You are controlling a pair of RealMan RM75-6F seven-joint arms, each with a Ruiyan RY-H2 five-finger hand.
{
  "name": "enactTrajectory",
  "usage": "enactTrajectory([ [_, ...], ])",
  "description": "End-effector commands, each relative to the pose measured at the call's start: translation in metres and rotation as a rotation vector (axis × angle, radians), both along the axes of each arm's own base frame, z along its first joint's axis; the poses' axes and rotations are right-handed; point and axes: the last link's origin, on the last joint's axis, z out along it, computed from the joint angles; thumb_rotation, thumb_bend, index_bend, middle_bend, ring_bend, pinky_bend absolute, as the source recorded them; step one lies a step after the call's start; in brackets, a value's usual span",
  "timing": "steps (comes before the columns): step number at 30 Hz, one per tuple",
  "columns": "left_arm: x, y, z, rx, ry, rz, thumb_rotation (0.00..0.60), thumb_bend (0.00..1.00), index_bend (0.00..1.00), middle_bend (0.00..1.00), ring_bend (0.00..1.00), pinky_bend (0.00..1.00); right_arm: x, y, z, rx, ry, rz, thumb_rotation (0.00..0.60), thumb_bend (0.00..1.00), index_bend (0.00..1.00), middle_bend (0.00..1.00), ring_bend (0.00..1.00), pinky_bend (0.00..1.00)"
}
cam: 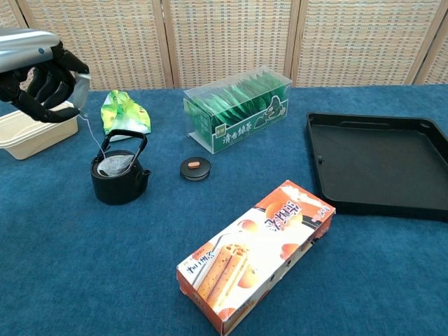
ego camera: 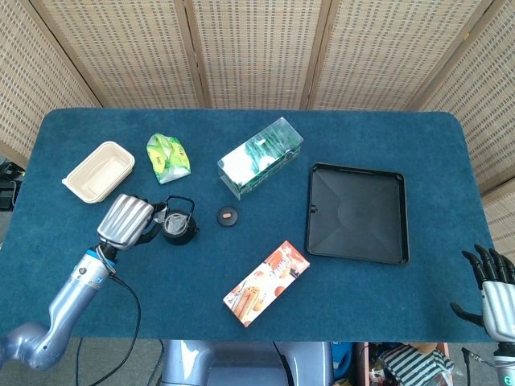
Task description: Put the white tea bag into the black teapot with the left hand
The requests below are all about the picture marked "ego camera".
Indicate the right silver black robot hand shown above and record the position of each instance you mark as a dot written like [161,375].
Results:
[499,305]

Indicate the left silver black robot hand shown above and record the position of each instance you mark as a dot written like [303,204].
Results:
[124,221]

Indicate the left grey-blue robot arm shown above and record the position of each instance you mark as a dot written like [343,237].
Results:
[68,297]

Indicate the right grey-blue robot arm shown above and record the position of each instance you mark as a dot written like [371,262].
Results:
[507,366]

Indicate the black cast iron teapot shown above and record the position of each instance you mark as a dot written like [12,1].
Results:
[183,240]

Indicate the green yellow snack bag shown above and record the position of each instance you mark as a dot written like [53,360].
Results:
[167,158]

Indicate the black teapot lid, orange knob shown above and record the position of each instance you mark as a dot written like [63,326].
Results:
[228,216]

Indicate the blue bag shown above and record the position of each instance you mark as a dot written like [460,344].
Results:
[342,358]

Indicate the beige plastic food container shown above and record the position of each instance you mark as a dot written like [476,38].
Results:
[98,173]

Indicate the black device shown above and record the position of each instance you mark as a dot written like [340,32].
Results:
[6,197]

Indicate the blue table cloth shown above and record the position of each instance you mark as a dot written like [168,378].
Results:
[241,120]

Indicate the orange biscuit roll box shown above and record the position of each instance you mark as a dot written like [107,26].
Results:
[265,285]

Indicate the black square plastic tray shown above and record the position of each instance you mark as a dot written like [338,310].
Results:
[358,213]

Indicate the woven folding screen panel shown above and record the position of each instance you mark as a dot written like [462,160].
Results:
[120,52]
[386,52]
[491,100]
[24,80]
[257,52]

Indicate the grey-blue robot torso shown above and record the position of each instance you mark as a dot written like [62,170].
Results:
[241,362]

